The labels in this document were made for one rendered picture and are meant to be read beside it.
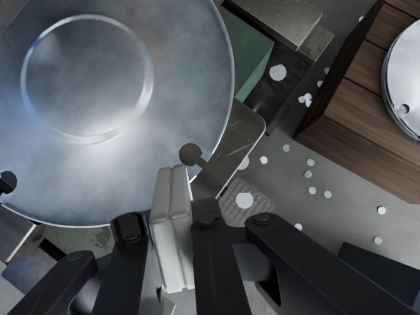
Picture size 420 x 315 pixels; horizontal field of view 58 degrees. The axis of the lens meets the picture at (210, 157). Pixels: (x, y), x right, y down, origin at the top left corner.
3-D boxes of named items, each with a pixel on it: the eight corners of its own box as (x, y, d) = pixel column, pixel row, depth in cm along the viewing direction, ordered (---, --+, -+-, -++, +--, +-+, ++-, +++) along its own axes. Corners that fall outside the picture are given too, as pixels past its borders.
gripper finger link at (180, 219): (168, 218, 13) (189, 214, 13) (171, 165, 20) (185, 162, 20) (185, 292, 14) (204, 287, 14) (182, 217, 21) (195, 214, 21)
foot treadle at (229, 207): (272, 203, 102) (275, 204, 97) (250, 234, 101) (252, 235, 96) (100, 79, 107) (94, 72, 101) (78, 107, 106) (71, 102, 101)
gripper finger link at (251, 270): (194, 256, 12) (287, 237, 12) (189, 199, 17) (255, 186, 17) (202, 297, 12) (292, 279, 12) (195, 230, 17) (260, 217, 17)
